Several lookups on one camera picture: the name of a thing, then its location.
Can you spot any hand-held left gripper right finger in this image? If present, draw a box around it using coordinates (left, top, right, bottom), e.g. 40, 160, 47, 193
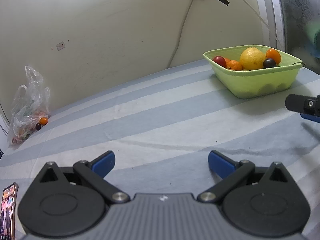
198, 150, 292, 204

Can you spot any green object behind glass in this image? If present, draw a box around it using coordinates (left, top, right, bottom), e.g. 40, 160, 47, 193
304, 22, 320, 63

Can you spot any striped blue bed sheet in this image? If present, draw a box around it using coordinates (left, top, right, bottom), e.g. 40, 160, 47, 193
0, 59, 320, 240

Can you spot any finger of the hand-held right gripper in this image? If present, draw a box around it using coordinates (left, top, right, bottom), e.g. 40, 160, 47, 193
285, 94, 320, 117
299, 112, 320, 123

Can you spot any aluminium window frame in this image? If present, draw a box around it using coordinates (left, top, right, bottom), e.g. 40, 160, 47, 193
251, 0, 320, 53

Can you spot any thin white string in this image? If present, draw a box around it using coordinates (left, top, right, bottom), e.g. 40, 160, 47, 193
226, 0, 285, 48

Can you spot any yellow lemon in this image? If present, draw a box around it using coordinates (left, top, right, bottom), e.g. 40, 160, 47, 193
239, 47, 266, 70

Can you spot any light green plastic basket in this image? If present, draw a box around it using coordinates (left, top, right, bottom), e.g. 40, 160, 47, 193
203, 44, 303, 99

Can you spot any smartphone with lit screen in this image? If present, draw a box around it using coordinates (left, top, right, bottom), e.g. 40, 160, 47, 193
0, 182, 19, 240

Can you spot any red cherry tomato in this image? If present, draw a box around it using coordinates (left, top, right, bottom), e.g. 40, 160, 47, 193
212, 56, 227, 67

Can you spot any clear plastic bag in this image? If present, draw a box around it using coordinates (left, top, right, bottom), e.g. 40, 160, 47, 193
7, 65, 52, 148

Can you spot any grey wall cable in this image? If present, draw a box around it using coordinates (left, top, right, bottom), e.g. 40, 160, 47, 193
167, 0, 197, 68

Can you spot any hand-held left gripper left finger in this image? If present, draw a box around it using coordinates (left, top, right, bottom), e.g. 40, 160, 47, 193
35, 150, 130, 204

